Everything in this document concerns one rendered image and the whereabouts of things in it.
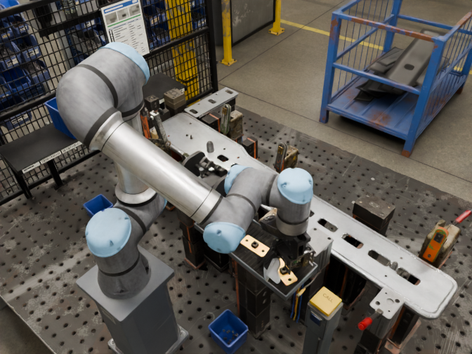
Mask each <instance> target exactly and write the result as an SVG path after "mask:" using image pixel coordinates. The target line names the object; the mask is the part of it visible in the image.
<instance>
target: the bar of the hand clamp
mask: <svg viewBox="0 0 472 354"><path fill-rule="evenodd" d="M159 114H161V115H163V114H164V111H163V109H162V108H159V109H158V112H155V111H154V110H153V111H151V112H150V118H149V120H150V121H151V120H152V122H153V124H154V127H155V130H156V132H157V135H158V137H159V139H162V140H163V142H164V143H165V142H166V141H167V140H168V138H167V136H166V132H165V130H164V127H163V124H162V121H161V119H160V116H159ZM164 143H161V144H162V145H163V144H164Z"/></svg>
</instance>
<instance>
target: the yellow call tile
mask: <svg viewBox="0 0 472 354"><path fill-rule="evenodd" d="M341 302H342V300H341V299H340V298H339V297H338V296H336V295H335V294H333V293H332V292H331V291H330V290H328V289H327V288H325V287H322V288H321V290H319V292H318V293H316V295H314V297H313V298H312V299H311V300H310V303H311V304H312V305H314V306H315V307H316V308H317V309H318V310H320V311H321V312H322V313H324V314H325V315H326V316H327V317H329V316H330V315H331V314H332V312H333V311H334V310H335V309H336V308H337V307H338V305H339V304H340V303H341Z"/></svg>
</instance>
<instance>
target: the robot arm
mask: <svg viewBox="0 0 472 354"><path fill-rule="evenodd" d="M149 76H150V71H149V67H148V64H147V63H146V61H145V59H144V58H143V56H142V55H141V54H139V53H138V52H137V50H136V49H134V48H133V47H131V46H129V45H127V44H124V43H122V42H112V43H109V44H107V45H106V46H103V47H100V48H99V49H98V50H97V51H96V52H95V53H93V54H92V55H90V56H89V57H88V58H87V59H85V60H83V61H82V62H81V63H79V64H78V65H76V66H75V67H73V68H72V69H70V70H68V71H67V72H66V73H65V74H64V75H63V76H62V78H61V79H60V81H59V83H58V86H57V91H56V102H57V107H58V111H59V114H60V116H61V118H62V120H63V122H64V124H65V125H66V127H67V128H68V130H69V131H70V132H71V134H72V135H73V136H74V137H75V138H76V139H77V140H78V141H79V142H80V143H82V144H83V145H85V146H86V147H87V148H88V149H90V150H100V151H101V152H103V153H104V154H106V155H107V156H108V157H109V158H111V159H112V160H113V162H114V167H115V170H116V173H117V178H118V181H119V182H118V184H117V185H116V188H115V194H116V197H117V203H116V204H115V205H114V206H113V207H112V208H109V209H105V211H103V212H102V211H99V212H98V213H97V214H96V215H94V216H93V217H92V218H91V220H90V221H89V222H88V225H87V226H86V240H87V245H88V247H89V249H90V251H91V253H92V254H93V257H94V259H95V261H96V264H97V266H98V276H97V280H98V285H99V287H100V289H101V291H102V293H104V295H106V296H108V297H110V298H112V299H127V298H130V297H132V296H135V295H136V294H138V293H140V292H141V291H142V290H143V289H144V288H145V287H146V286H147V284H148V282H149V281H150V277H151V269H150V264H149V262H148V260H147V259H146V257H144V255H142V254H141V253H140V252H139V250H138V247H137V245H138V243H139V242H140V240H141V239H142V237H143V236H144V234H145V233H146V232H147V231H148V229H149V228H150V226H151V225H152V224H153V223H154V221H155V220H156V219H157V217H158V216H159V215H160V214H161V213H162V212H163V210H164V207H165V206H166V203H167V201H169V202H170V203H172V204H173V205H174V206H175V207H177V208H178V209H180V210H181V211H182V212H183V213H185V214H186V215H188V216H189V217H191V219H193V220H194V221H196V222H197V223H199V224H200V225H201V226H202V227H204V233H203V238H204V241H205V242H206V243H207V245H208V246H209V247H210V248H211V249H213V250H214V251H217V252H219V253H222V254H229V253H231V252H233V251H235V250H236V248H237V247H238V245H239V243H240V242H241V240H242V239H243V238H244V237H245V235H246V231H247V229H248V227H249V225H250V224H251V222H252V220H253V218H254V216H255V215H256V212H257V211H258V208H259V207H260V205H264V206H267V207H273V208H276V209H277V215H276V216H274V215H272V216H266V217H265V218H264V219H263V220H260V223H261V227H262V230H264V231H266V232H269V233H270V234H272V235H274V236H276V237H277V238H276V239H275V240H274V241H273V243H272V246H270V248H269V250H268V251H267V253H266V255H265V258H264V263H263V266H264V269H263V272H264V278H265V280H266V282H268V280H269V279H272V280H273V281H274V282H275V283H277V284H278V283H280V274H279V271H278V270H279V268H280V260H279V259H278V258H277V256H280V258H281V259H282V260H283V261H284V269H285V270H286V271H287V272H288V274H289V275H290V274H291V269H293V268H295V267H296V268H297V267H299V266H303V267H305V266H307V265H308V264H311V265H313V258H314V253H315V250H314V248H312V247H311V246H310V245H309V242H310V240H311V237H310V235H309V234H308V233H307V229H308V222H309V216H310V206H311V200H312V198H313V179H312V177H311V175H310V174H309V173H308V172H307V171H305V170H303V169H300V168H294V169H291V168H288V169H285V170H284V171H282V172H281V174H275V173H270V172H267V171H262V170H259V169H254V168H253V167H251V166H241V165H234V166H232V167H231V168H230V170H229V171H228V175H227V176H226V178H225V184H224V189H225V193H226V194H227V195H226V197H224V196H222V195H221V194H220V193H218V192H217V191H215V190H214V189H213V188H212V187H210V186H209V185H207V184H206V183H205V182H204V181H202V180H201V179H200V178H198V177H197V176H196V175H195V174H193V173H192V172H191V171H189V170H188V169H186V168H185V167H184V166H183V165H181V164H180V163H178V162H177V161H176V160H175V159H173V158H172V157H171V156H169V155H168V154H167V153H165V152H164V151H163V150H161V149H160V148H159V147H157V146H156V145H155V144H154V143H152V142H151V141H149V140H148V139H147V138H146V137H145V136H143V130H142V126H141V121H140V114H139V112H140V111H141V109H142V108H143V106H144V99H143V91H142V86H144V85H146V84H147V81H148V79H149ZM311 253H313V254H312V258H311V257H310V254H311ZM288 268H289V269H288Z"/></svg>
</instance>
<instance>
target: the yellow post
mask: <svg viewBox="0 0 472 354"><path fill-rule="evenodd" d="M168 2H169V8H172V5H171V0H168ZM172 2H173V7H174V6H176V1H175V0H172ZM177 9H178V15H181V10H182V14H184V13H185V12H186V20H187V22H189V21H190V20H189V13H187V12H188V3H186V4H185V11H184V4H183V5H181V8H180V6H177ZM169 11H170V16H171V18H173V12H174V17H176V16H177V11H176V7H175V8H173V10H172V9H170V10H169ZM182 16H183V24H185V23H186V21H185V15H182ZM178 19H179V25H182V19H181V16H179V17H178V18H175V23H176V27H177V26H178ZM171 26H172V28H174V27H175V25H174V20H173V19H172V20H171ZM187 26H188V32H189V31H190V23H188V24H187ZM183 28H184V34H185V33H186V32H187V28H186V24H185V25H184V26H180V31H181V35H182V34H183ZM172 31H173V37H174V38H175V37H176V33H177V36H180V33H179V27H177V28H176V31H175V29H173V30H172ZM189 44H190V50H191V49H192V42H191V41H190V42H189ZM185 45H186V51H189V46H188V43H186V44H183V45H182V47H183V52H185ZM178 48H179V54H182V49H181V46H179V47H177V48H175V52H176V56H177V55H178ZM183 57H184V62H185V61H186V60H187V58H186V53H184V54H183V55H180V59H181V63H183ZM187 57H188V60H189V59H190V52H187ZM176 61H177V65H179V64H180V61H179V56H178V57H176ZM187 69H188V64H187V62H185V70H187ZM178 76H179V81H182V76H181V73H180V74H179V75H178ZM189 93H190V87H188V94H189ZM190 98H191V93H190V95H189V99H190ZM198 101H200V99H199V100H197V101H195V102H193V103H191V104H189V105H188V107H189V106H191V105H193V104H195V103H197V102H198Z"/></svg>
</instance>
